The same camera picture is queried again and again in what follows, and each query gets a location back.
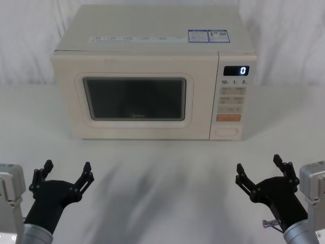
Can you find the white table cloth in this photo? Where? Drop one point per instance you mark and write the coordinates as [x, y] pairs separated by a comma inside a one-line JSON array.
[[162, 183]]

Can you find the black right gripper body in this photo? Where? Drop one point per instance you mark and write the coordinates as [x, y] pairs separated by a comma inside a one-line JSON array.
[[278, 198]]

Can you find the cream microwave oven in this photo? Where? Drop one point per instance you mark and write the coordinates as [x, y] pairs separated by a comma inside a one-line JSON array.
[[142, 61]]

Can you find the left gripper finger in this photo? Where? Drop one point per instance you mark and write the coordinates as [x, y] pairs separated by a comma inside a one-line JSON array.
[[38, 176], [82, 181]]

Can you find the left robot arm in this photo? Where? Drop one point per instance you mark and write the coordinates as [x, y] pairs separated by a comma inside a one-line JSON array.
[[10, 193]]

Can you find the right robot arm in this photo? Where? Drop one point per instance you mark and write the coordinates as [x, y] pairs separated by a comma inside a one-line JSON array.
[[313, 183]]

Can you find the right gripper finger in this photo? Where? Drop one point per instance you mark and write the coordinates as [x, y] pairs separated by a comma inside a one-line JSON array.
[[245, 183], [288, 172]]

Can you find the oven control panel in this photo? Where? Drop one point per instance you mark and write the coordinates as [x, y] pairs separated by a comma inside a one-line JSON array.
[[232, 101]]

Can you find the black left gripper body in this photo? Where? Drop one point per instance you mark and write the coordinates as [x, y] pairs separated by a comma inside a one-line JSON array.
[[49, 200]]

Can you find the white curtain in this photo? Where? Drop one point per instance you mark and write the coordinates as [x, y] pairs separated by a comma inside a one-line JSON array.
[[30, 38]]

